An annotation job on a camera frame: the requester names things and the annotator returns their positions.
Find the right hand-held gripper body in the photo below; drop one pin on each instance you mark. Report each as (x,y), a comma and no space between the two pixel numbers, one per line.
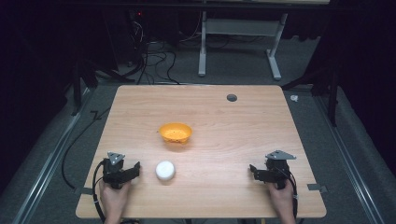
(277,169)

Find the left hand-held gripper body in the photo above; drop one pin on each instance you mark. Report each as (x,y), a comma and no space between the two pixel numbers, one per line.
(112,170)

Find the person's left hand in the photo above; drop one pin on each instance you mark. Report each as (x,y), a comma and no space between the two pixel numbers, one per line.
(113,199)

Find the person's right hand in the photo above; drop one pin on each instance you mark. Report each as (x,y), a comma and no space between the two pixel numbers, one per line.
(281,200)

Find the grey tape strip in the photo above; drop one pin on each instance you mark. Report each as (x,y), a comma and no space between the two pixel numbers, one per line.
(84,190)
(317,187)

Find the orange plastic bowl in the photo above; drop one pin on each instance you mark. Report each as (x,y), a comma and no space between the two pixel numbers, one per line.
(175,132)

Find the white crumpled paper scrap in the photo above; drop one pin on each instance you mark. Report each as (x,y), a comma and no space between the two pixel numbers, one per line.
(294,98)

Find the black metal stand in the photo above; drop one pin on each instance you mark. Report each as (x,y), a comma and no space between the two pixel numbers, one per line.
(330,90)
(81,81)

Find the metal floor rail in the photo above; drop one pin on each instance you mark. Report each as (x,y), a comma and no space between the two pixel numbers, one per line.
(351,161)
(46,161)

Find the white metal desk frame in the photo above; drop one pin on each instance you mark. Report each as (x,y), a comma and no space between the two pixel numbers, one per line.
(239,27)

